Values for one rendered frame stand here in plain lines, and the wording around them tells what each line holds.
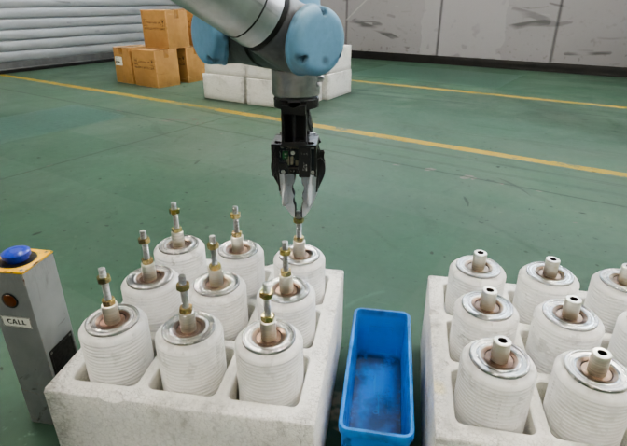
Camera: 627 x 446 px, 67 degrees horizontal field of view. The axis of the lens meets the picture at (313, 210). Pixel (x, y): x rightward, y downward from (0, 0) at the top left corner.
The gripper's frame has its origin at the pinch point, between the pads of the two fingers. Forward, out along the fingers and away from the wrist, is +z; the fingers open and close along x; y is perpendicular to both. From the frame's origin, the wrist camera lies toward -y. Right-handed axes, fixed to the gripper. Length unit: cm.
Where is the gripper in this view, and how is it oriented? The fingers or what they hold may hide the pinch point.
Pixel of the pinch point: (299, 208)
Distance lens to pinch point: 84.2
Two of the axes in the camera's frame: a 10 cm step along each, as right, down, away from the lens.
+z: 0.0, 9.1, 4.1
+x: 10.0, 0.3, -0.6
